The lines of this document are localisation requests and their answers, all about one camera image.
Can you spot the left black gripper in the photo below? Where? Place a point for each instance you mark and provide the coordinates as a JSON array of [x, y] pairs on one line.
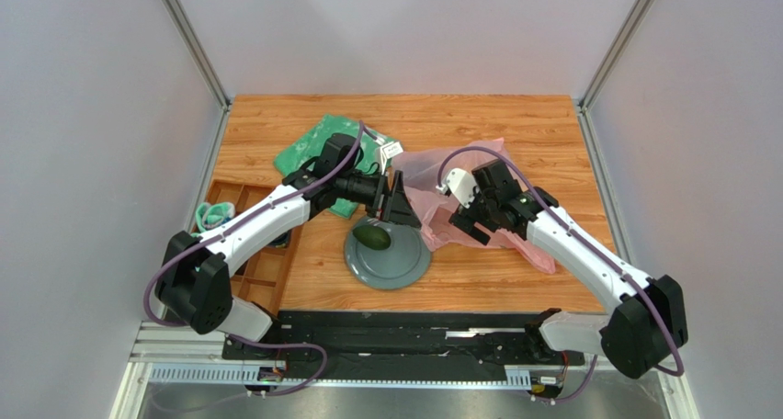
[[398, 209]]

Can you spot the aluminium frame rail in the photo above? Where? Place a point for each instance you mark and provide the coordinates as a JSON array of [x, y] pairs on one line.
[[174, 373]]

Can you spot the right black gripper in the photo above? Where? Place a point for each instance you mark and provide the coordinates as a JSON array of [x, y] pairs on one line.
[[484, 214]]

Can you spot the grey round plate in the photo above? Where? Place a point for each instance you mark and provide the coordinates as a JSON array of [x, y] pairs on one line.
[[405, 262]]

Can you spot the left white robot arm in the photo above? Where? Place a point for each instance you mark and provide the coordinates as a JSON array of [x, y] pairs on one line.
[[194, 281]]

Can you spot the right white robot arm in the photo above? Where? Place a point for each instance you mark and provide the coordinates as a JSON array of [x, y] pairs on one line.
[[645, 318]]

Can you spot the green white cloth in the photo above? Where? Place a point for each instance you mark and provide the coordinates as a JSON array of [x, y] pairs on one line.
[[310, 144]]

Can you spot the dark green avocado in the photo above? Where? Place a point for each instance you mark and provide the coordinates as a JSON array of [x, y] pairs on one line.
[[373, 237]]

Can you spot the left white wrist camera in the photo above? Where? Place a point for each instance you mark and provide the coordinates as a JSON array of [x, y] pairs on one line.
[[377, 151]]

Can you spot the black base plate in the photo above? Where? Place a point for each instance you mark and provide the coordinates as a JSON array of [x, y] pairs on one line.
[[406, 346]]

